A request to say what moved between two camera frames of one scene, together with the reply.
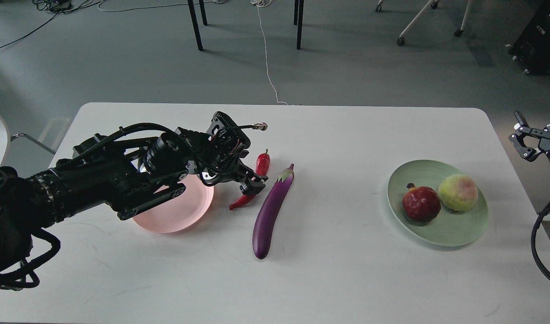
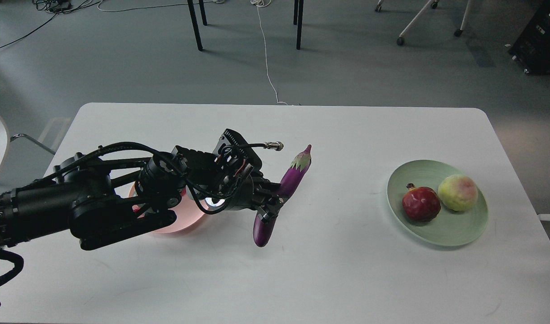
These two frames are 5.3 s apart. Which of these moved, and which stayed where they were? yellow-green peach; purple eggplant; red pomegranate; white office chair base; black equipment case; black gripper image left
Moved: purple eggplant; black gripper image left
Stayed: red pomegranate; white office chair base; black equipment case; yellow-green peach
